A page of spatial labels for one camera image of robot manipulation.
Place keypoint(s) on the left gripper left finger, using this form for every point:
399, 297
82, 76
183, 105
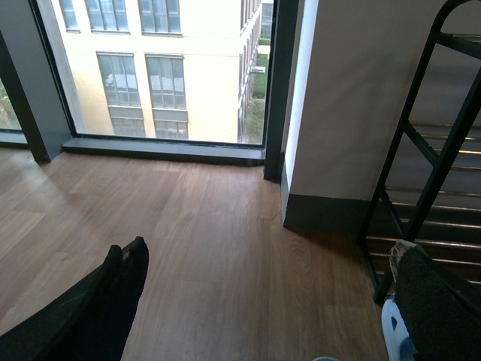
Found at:
92, 319

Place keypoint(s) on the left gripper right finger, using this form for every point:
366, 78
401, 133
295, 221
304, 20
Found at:
441, 311

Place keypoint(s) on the light blue slipper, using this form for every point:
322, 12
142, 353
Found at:
399, 345
325, 358

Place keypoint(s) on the black metal shoe rack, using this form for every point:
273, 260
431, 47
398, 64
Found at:
428, 191

